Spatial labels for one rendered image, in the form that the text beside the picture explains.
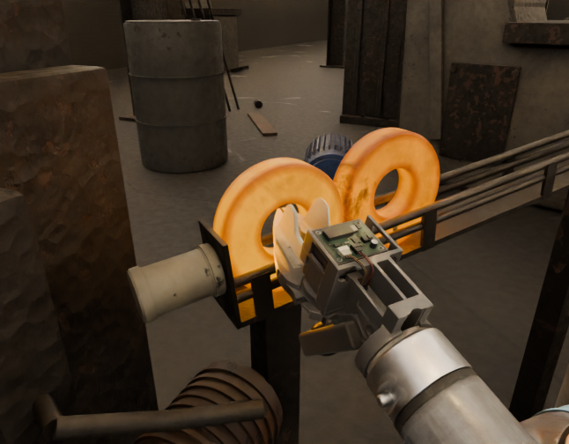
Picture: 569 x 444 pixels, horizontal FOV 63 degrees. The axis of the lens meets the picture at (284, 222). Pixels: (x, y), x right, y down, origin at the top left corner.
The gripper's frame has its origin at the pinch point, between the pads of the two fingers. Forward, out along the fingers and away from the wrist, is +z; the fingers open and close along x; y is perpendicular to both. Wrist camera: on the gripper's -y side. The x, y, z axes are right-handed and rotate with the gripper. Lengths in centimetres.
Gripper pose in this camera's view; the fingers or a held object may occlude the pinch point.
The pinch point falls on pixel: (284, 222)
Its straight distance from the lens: 52.5
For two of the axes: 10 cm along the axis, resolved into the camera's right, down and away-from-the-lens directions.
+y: 1.5, -7.5, -6.4
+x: -8.7, 2.0, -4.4
